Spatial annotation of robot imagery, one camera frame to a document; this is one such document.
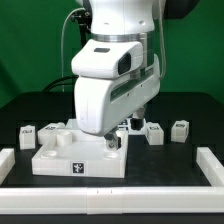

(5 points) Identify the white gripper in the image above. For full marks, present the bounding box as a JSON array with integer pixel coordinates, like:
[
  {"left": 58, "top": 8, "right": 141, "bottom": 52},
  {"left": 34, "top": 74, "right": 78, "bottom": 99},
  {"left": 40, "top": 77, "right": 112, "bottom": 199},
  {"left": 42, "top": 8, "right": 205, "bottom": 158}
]
[{"left": 74, "top": 56, "right": 160, "bottom": 149}]

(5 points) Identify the white square tabletop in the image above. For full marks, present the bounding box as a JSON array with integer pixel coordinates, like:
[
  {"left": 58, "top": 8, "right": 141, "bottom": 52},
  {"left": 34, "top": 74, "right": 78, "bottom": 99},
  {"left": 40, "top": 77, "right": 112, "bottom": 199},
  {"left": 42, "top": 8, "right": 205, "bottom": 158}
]
[{"left": 32, "top": 119, "right": 128, "bottom": 178}]

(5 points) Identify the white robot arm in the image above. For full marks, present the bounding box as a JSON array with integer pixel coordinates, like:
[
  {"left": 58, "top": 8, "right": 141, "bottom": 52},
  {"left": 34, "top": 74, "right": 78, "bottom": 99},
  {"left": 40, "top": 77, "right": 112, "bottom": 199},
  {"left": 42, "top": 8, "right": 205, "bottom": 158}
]
[{"left": 71, "top": 0, "right": 166, "bottom": 149}]

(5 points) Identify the white U-shaped fence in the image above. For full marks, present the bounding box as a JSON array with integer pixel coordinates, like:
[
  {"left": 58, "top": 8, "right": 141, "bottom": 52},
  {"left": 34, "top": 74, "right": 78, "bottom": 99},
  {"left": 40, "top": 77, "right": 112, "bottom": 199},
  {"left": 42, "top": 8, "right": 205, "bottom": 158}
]
[{"left": 0, "top": 147, "right": 224, "bottom": 214}]

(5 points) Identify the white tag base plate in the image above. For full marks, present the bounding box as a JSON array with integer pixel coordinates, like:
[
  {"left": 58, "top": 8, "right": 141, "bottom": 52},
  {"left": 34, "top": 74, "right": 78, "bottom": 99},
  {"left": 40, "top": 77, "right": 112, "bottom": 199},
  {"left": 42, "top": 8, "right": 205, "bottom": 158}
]
[{"left": 118, "top": 118, "right": 146, "bottom": 135}]

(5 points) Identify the black cable bundle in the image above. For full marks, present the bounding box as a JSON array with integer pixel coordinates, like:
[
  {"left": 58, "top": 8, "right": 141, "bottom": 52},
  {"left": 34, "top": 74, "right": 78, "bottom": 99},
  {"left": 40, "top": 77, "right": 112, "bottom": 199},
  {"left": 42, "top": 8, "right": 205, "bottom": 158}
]
[{"left": 41, "top": 75, "right": 80, "bottom": 94}]

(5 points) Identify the black camera stand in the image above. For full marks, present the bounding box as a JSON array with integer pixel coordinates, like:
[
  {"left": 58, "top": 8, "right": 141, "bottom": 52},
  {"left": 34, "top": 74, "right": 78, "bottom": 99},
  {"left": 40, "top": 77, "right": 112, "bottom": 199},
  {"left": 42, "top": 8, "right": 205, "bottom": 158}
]
[{"left": 71, "top": 8, "right": 92, "bottom": 47}]

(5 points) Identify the white cable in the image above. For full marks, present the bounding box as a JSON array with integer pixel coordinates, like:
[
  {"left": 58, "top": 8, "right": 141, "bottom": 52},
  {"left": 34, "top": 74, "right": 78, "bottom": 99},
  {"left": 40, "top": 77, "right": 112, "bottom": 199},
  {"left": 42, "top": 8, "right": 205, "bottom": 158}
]
[{"left": 60, "top": 7, "right": 88, "bottom": 94}]

